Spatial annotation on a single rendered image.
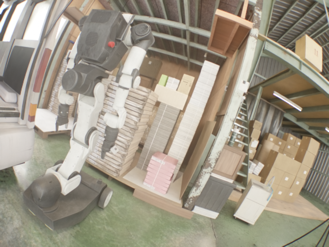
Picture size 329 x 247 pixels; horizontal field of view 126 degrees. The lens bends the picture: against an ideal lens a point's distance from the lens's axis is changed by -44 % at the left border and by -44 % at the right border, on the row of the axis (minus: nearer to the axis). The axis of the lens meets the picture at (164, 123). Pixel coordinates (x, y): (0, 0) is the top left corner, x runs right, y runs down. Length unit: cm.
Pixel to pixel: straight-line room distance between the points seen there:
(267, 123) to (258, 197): 424
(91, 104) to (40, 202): 70
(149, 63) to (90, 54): 513
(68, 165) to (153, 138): 120
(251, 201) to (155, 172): 127
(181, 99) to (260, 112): 431
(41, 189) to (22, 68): 87
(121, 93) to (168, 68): 528
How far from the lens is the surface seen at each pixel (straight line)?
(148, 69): 584
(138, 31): 86
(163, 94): 195
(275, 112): 619
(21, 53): 147
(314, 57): 355
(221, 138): 150
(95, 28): 88
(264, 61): 972
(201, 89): 194
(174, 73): 597
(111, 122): 90
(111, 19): 85
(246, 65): 168
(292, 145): 575
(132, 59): 84
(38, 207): 107
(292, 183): 427
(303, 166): 434
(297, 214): 392
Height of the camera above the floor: 96
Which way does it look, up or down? 5 degrees down
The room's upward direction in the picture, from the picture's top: 22 degrees clockwise
